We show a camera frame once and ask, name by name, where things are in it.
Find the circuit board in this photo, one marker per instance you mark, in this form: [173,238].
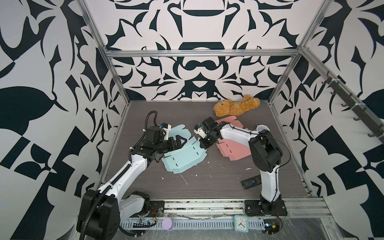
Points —
[141,224]
[272,227]

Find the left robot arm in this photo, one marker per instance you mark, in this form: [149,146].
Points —
[103,210]

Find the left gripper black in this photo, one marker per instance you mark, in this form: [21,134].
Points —
[172,146]

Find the white slotted cable duct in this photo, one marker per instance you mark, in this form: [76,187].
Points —
[206,224]

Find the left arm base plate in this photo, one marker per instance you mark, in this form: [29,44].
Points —
[150,209]

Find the black remote control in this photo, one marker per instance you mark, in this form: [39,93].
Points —
[251,182]

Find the light blue paper box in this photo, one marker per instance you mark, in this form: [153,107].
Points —
[188,156]

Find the brown teddy bear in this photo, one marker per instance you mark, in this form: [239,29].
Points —
[229,107]

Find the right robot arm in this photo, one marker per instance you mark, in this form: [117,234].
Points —
[266,155]

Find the teal square clock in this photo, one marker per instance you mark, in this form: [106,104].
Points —
[241,224]

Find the white alarm clock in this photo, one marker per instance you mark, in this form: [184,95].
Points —
[261,128]

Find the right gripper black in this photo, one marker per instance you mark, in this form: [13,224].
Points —
[203,144]

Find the pink flat paper box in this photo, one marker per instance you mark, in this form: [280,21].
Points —
[231,149]

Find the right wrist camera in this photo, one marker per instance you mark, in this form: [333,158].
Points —
[198,129]

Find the right circuit board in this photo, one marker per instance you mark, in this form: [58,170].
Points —
[272,227]

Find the purple round disc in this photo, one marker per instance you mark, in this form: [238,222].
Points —
[167,224]

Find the wall hook rail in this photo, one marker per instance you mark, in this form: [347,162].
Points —
[352,102]

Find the left circuit board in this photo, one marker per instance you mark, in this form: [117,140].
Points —
[141,224]

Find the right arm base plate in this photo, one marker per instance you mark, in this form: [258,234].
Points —
[255,208]

